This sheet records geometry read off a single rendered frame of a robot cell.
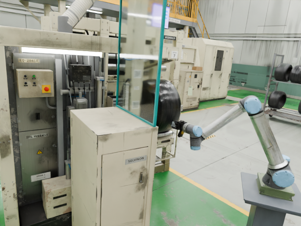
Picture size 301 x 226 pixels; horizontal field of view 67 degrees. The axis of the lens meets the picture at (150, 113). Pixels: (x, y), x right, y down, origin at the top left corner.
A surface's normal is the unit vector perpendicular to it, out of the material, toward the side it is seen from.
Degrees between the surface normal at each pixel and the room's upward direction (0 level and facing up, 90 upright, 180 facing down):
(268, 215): 90
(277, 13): 90
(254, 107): 84
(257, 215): 90
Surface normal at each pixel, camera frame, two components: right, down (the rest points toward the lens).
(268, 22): -0.74, 0.12
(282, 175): -0.31, 0.31
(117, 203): 0.55, 0.26
